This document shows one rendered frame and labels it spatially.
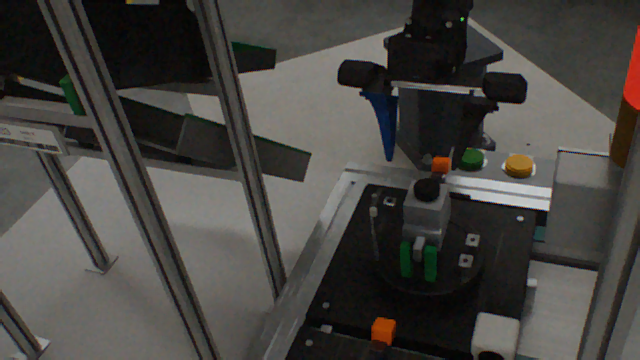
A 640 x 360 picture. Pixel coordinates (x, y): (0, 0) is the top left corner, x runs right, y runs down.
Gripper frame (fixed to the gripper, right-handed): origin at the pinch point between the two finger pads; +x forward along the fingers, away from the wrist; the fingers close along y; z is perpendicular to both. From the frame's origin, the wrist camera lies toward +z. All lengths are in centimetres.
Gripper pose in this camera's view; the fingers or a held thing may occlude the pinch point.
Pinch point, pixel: (424, 132)
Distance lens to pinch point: 64.3
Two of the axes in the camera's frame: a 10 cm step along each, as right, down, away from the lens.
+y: 9.3, 1.4, -3.4
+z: -3.5, 0.8, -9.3
